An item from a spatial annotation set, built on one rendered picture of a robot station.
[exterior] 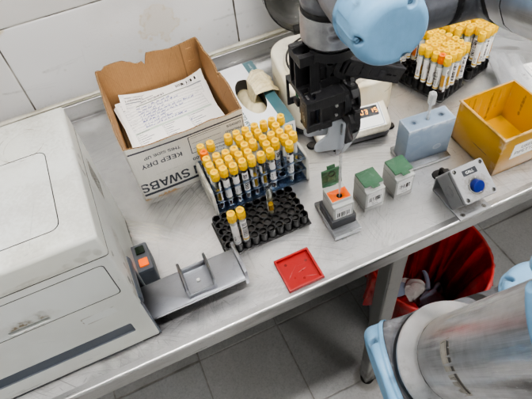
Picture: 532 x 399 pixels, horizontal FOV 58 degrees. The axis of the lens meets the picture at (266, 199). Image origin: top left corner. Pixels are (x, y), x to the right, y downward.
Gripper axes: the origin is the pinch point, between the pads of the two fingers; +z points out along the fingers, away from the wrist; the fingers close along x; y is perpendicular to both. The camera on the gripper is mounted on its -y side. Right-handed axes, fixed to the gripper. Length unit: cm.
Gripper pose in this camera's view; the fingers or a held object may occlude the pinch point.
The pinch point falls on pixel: (340, 145)
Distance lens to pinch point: 77.3
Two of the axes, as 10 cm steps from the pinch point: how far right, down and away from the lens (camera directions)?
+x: 3.7, 7.1, -6.0
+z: 0.9, 6.2, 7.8
